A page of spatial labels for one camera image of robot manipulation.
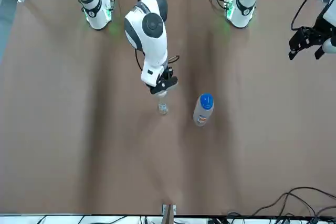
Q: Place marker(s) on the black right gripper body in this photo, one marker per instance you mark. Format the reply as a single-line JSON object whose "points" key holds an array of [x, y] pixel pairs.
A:
{"points": [[167, 73]]}

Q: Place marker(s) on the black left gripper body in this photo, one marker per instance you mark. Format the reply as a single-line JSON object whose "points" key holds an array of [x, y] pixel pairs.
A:
{"points": [[320, 32]]}

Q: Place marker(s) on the clear condiment bottle white cap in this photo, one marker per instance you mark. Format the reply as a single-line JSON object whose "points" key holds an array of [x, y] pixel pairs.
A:
{"points": [[162, 106]]}

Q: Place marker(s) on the clear drink bottle blue cap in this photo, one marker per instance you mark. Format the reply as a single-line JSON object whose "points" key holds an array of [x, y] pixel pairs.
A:
{"points": [[203, 111]]}

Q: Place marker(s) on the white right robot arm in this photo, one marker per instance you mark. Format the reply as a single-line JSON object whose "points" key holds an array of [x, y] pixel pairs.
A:
{"points": [[149, 37]]}

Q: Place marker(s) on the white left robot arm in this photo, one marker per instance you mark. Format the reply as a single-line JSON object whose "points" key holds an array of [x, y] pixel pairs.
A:
{"points": [[244, 6]]}

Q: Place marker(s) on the aluminium frame post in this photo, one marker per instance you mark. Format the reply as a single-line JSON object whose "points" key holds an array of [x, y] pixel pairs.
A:
{"points": [[169, 216]]}

